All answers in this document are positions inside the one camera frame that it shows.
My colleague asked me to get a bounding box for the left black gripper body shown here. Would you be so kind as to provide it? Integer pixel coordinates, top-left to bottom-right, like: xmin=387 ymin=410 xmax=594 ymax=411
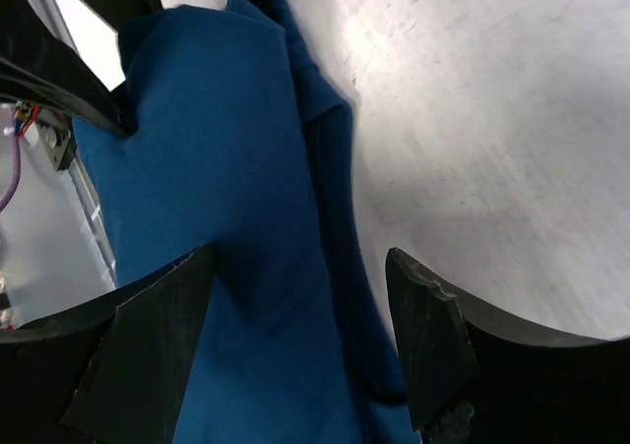
xmin=1 ymin=0 xmax=162 ymax=138

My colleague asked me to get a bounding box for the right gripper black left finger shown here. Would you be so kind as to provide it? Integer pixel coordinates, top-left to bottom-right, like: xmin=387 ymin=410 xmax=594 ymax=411
xmin=1 ymin=247 xmax=214 ymax=443

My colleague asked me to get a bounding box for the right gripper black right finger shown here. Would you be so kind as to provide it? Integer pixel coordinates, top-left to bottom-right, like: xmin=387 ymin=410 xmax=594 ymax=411
xmin=385 ymin=248 xmax=629 ymax=443

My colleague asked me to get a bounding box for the navy blue printed t-shirt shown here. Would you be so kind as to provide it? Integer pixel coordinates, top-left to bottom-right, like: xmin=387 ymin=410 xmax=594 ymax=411
xmin=76 ymin=0 xmax=419 ymax=443

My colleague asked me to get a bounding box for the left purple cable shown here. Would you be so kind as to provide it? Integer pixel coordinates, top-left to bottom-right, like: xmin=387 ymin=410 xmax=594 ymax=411
xmin=0 ymin=133 xmax=25 ymax=214

